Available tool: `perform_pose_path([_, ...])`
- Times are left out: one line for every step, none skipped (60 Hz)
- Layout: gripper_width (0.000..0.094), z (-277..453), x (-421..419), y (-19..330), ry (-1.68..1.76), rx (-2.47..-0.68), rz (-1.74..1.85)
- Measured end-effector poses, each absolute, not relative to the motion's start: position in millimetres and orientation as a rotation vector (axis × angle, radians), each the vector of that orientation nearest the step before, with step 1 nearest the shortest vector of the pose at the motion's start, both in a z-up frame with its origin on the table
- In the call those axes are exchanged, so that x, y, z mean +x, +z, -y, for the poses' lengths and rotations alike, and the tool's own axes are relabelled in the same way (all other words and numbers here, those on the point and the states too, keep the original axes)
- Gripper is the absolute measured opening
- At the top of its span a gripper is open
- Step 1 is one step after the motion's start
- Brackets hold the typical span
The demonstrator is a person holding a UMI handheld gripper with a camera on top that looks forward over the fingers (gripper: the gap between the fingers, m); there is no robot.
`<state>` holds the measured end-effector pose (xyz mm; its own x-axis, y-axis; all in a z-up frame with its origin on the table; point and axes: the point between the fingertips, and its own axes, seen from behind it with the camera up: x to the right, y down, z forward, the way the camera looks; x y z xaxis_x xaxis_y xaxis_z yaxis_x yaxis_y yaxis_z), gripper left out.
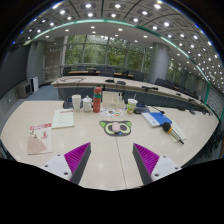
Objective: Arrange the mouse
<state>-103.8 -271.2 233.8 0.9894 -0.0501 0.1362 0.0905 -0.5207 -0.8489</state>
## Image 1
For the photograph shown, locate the green printed paper cup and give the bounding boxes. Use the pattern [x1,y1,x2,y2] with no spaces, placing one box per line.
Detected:
[126,98,139,115]

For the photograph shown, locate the cream cardboard box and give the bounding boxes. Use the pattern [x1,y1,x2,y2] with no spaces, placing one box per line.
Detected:
[101,90,126,110]

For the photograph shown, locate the white lidded mug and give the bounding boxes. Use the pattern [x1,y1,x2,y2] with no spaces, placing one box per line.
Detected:
[81,95,94,113]

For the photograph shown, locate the black office chairs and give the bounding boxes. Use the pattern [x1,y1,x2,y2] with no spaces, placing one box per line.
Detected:
[63,65,208,101]

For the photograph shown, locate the red and white magazine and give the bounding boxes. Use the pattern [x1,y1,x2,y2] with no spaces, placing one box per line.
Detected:
[26,122,54,156]

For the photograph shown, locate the blue and white book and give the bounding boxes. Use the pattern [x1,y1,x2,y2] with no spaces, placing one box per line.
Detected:
[141,111,173,128]

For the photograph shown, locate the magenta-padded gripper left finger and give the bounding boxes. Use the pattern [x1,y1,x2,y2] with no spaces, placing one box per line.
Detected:
[42,142,92,185]

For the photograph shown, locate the colourful sticker sheet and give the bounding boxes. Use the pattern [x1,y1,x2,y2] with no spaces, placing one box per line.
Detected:
[99,107,124,118]

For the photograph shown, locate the white booklet with red title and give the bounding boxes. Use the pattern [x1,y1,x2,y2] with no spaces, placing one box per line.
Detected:
[51,108,76,130]

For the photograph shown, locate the white paper cup stack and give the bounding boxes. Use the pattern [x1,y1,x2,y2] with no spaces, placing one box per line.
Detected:
[71,94,82,112]

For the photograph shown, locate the red thermos bottle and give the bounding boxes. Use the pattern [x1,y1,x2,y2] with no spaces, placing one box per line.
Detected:
[92,86,103,114]

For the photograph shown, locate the cat-face mouse pad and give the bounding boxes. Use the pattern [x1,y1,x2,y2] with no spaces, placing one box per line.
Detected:
[98,120,133,137]

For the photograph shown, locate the black and yellow microphone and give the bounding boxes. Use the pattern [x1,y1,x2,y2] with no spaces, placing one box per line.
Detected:
[161,121,185,145]

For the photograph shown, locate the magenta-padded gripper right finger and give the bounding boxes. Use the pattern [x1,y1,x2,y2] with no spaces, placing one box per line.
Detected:
[131,142,181,186]

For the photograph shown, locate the black desk microphone unit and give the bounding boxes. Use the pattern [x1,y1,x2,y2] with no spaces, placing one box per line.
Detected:
[134,103,165,115]
[63,78,86,110]

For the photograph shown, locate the pink computer mouse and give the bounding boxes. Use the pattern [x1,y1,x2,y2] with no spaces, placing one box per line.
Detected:
[111,121,122,134]

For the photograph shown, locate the ceiling lights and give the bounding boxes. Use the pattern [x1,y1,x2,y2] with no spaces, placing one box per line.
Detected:
[11,1,224,93]

